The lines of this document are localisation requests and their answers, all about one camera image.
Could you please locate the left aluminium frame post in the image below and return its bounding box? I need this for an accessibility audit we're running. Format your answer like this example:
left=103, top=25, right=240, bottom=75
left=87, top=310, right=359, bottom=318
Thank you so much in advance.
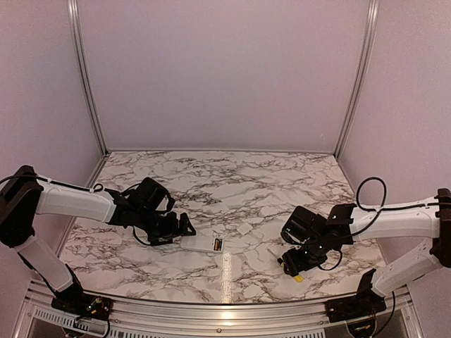
left=67, top=0, right=109, bottom=157

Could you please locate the right aluminium frame post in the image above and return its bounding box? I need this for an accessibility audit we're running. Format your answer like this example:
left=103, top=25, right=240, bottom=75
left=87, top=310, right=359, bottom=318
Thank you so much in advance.
left=333, top=0, right=380, bottom=162

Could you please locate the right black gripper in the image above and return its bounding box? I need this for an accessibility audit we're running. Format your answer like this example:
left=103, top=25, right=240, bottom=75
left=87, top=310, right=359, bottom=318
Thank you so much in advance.
left=283, top=235, right=330, bottom=277

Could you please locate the white battery cover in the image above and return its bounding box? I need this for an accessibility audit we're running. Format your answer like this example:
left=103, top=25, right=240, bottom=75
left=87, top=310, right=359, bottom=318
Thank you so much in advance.
left=237, top=223, right=253, bottom=236

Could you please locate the aluminium frame post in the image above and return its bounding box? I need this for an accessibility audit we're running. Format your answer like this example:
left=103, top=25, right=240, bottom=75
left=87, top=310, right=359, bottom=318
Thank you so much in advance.
left=333, top=0, right=380, bottom=162
left=67, top=0, right=109, bottom=157

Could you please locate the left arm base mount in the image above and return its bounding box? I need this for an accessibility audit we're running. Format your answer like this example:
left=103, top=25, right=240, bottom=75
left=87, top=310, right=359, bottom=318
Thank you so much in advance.
left=51, top=294, right=113, bottom=321

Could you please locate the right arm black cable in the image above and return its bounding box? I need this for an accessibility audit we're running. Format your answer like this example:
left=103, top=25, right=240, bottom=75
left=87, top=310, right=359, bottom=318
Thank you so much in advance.
left=302, top=177, right=445, bottom=334

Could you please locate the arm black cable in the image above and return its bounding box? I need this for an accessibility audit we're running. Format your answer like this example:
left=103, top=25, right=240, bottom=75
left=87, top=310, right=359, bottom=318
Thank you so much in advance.
left=0, top=174, right=177, bottom=246
left=302, top=177, right=445, bottom=334

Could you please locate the white remote control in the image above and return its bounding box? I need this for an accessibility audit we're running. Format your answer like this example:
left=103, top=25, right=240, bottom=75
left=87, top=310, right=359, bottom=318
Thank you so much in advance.
left=180, top=236, right=223, bottom=254

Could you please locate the yellow handled screwdriver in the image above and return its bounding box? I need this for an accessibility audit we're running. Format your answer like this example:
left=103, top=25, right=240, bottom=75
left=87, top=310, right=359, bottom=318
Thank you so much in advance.
left=267, top=248, right=304, bottom=283

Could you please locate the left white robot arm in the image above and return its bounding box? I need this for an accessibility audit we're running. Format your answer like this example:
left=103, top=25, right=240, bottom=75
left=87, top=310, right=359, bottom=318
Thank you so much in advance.
left=1, top=165, right=196, bottom=313

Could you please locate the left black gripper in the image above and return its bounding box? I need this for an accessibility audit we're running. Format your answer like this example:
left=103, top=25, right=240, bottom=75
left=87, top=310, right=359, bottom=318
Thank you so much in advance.
left=136, top=206, right=197, bottom=246

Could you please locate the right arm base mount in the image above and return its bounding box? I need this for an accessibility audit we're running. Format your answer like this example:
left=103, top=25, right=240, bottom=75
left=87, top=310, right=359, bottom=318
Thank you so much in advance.
left=325, top=294, right=387, bottom=323

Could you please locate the front aluminium rail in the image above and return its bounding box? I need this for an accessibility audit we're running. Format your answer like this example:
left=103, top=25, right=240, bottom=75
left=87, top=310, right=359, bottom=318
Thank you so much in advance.
left=13, top=281, right=424, bottom=337

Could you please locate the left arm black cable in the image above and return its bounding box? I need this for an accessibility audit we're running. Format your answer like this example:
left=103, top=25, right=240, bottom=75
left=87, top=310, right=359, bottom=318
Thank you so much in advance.
left=0, top=174, right=177, bottom=246

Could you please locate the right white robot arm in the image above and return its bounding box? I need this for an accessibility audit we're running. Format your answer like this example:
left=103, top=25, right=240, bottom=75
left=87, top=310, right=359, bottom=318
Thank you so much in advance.
left=279, top=188, right=450, bottom=315

